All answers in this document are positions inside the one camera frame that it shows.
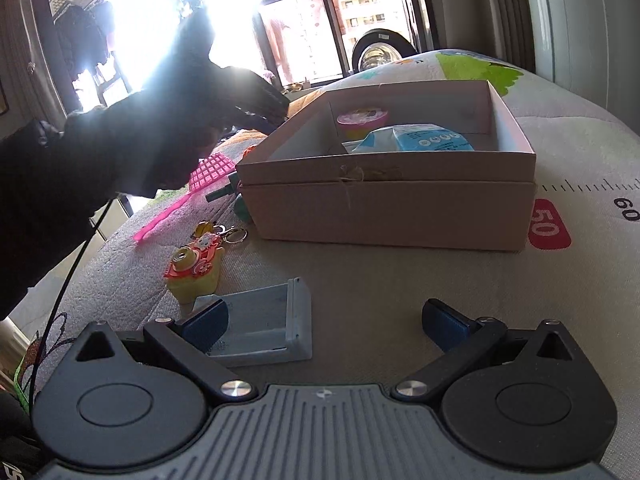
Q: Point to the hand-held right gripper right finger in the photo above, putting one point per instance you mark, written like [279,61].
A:
[444,325]

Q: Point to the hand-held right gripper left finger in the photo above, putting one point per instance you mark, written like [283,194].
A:
[206,322]

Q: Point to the yellow toy camera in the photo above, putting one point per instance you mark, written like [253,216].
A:
[192,272]

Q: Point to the grey plastic tray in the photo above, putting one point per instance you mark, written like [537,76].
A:
[270,325]

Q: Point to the brown cardboard box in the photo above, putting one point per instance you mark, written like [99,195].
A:
[390,205]

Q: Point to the person's left hand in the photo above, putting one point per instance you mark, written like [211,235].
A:
[210,105]

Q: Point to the printed ruler mat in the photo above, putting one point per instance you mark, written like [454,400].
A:
[375,285]

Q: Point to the green plastic clip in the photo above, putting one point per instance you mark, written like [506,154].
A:
[240,200]

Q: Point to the pink plastic strainer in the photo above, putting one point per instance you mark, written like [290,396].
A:
[212,170]

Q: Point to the blue tissue packet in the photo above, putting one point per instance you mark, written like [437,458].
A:
[420,139]

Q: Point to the pink lidded round container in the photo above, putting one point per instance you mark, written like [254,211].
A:
[362,119]

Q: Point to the washing machine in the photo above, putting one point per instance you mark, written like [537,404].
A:
[382,52]

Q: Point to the pink hanging cloth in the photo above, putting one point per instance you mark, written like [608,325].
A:
[275,40]

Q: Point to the dark hanging clothes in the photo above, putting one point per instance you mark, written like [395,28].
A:
[75,35]

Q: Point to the grey curtain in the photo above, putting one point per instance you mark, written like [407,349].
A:
[505,10]

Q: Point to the black window frame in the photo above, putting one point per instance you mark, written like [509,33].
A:
[332,25]

